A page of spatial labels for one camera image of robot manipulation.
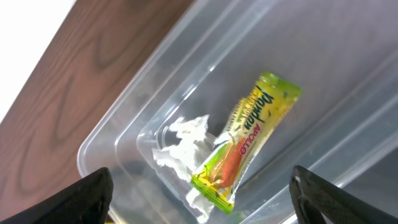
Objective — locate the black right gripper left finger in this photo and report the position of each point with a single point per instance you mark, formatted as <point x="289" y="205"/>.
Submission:
<point x="84" y="202"/>

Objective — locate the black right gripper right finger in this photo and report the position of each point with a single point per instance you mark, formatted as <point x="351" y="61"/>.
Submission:
<point x="314" y="198"/>

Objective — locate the green yellow snack wrapper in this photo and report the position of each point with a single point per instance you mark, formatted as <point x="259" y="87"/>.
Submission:
<point x="250" y="124"/>

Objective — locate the white tissue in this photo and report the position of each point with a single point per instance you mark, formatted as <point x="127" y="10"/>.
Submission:
<point x="183" y="158"/>

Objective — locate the clear plastic bin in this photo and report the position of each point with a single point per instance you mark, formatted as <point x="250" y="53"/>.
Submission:
<point x="241" y="92"/>

